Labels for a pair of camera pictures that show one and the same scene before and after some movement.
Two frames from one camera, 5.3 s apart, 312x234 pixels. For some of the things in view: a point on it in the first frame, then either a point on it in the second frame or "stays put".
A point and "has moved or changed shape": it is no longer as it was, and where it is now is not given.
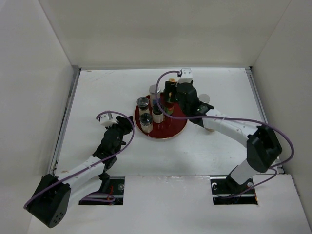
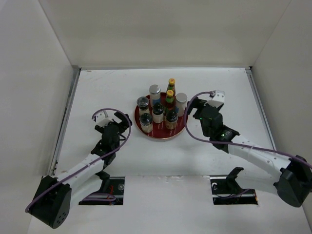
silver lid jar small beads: [152, 94] stays put
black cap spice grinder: [146, 122] stays put
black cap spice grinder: [143, 103] stays put
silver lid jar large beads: [204, 98] has moved or changed shape
